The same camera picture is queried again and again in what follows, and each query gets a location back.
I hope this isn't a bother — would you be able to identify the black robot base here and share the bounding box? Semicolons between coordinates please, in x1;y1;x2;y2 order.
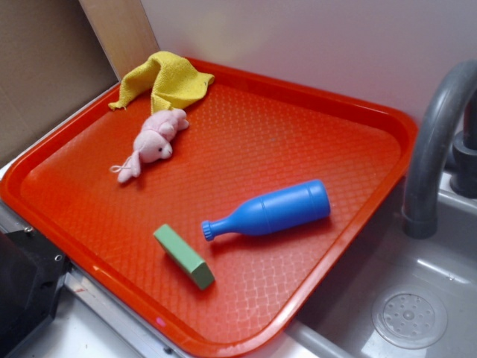
1;230;69;357

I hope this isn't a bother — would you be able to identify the blue plastic bottle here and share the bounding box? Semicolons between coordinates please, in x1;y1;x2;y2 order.
202;180;331;242

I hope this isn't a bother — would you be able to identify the orange plastic tray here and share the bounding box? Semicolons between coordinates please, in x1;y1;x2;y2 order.
1;60;417;357

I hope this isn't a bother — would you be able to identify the pink plush pig toy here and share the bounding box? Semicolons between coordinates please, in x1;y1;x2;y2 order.
110;109;189;183

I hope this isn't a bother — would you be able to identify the green rectangular block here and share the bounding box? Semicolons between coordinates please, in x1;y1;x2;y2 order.
154;224;215;290

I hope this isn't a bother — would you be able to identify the yellow cloth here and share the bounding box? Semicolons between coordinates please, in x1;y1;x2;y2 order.
108;51;215;114

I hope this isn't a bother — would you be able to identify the grey curved faucet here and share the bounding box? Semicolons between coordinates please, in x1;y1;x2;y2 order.
402;60;476;239

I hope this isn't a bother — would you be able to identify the wooden board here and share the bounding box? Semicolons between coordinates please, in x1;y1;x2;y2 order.
79;0;159;80

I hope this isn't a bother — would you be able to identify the grey toy sink basin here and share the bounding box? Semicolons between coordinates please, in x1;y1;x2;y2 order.
286;174;476;357

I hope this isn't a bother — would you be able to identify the dark grey faucet knob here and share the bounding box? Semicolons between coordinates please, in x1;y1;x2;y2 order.
450;94;476;198

